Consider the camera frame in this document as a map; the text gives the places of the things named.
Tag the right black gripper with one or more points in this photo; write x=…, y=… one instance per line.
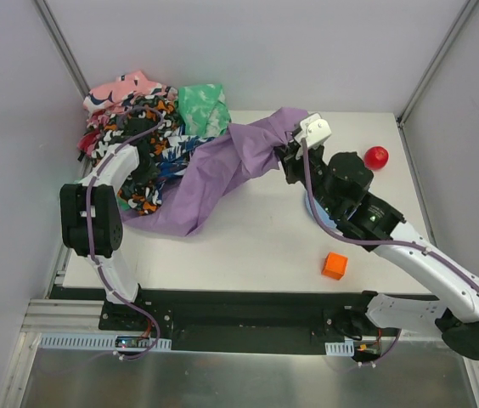
x=289, y=157

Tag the purple shirt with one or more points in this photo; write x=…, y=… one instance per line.
x=217, y=168

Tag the orange black camouflage cloth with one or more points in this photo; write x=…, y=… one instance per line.
x=153, y=119

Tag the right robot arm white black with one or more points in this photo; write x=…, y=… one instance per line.
x=341, y=188

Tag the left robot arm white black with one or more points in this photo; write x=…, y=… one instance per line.
x=91, y=223

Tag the green white tie-dye cloth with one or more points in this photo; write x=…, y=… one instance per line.
x=204, y=112

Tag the blue white patterned cloth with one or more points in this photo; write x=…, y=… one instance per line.
x=173, y=161

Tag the pink patterned cloth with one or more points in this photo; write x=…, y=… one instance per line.
x=117, y=97

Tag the red apple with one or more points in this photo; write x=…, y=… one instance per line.
x=376, y=158

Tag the orange cube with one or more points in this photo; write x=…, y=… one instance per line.
x=335, y=266

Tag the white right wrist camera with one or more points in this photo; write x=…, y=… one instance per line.
x=313, y=130

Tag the right aluminium frame post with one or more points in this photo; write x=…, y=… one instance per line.
x=452, y=34

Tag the aluminium frame post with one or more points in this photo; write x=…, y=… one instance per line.
x=60, y=42
x=452, y=34

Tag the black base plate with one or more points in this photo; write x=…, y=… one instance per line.
x=237, y=322

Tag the right white cable duct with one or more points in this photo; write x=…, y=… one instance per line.
x=340, y=349

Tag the white cable duct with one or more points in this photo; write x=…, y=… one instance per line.
x=340, y=349
x=131, y=344

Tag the aluminium front rail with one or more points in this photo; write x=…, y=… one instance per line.
x=67, y=316

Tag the left white cable duct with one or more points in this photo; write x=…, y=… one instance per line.
x=131, y=344

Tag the left aluminium frame post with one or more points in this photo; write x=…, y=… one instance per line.
x=60, y=42

